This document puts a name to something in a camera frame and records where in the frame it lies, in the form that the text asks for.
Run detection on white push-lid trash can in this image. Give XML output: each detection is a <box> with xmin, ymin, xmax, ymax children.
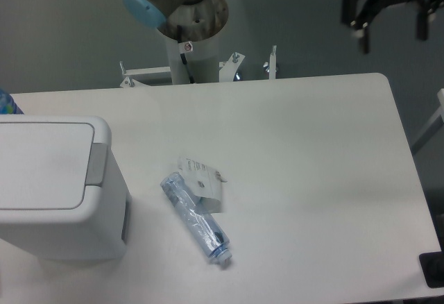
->
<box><xmin>1</xmin><ymin>115</ymin><xmax>131</xmax><ymax>260</ymax></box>

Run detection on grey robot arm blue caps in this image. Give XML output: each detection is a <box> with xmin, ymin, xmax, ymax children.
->
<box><xmin>123</xmin><ymin>0</ymin><xmax>443</xmax><ymax>53</ymax></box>

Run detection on black clamp at table edge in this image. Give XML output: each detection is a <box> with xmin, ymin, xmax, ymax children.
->
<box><xmin>419</xmin><ymin>251</ymin><xmax>443</xmax><ymax>289</ymax></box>

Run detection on white paper carton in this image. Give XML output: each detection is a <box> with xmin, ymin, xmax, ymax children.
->
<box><xmin>178</xmin><ymin>156</ymin><xmax>226</xmax><ymax>213</ymax></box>

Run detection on crushed clear plastic bottle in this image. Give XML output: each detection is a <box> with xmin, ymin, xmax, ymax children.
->
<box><xmin>160</xmin><ymin>172</ymin><xmax>232</xmax><ymax>269</ymax></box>

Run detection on blue patterned bottle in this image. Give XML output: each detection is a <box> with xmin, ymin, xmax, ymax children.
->
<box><xmin>0</xmin><ymin>89</ymin><xmax>24</xmax><ymax>115</ymax></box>

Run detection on white frame at right edge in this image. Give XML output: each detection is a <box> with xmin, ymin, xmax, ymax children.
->
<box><xmin>410</xmin><ymin>89</ymin><xmax>443</xmax><ymax>155</ymax></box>

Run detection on white metal base frame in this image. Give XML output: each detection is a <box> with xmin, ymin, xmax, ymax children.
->
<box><xmin>119</xmin><ymin>45</ymin><xmax>279</xmax><ymax>88</ymax></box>

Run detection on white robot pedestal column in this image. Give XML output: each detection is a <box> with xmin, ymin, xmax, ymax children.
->
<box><xmin>163</xmin><ymin>35</ymin><xmax>219</xmax><ymax>85</ymax></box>

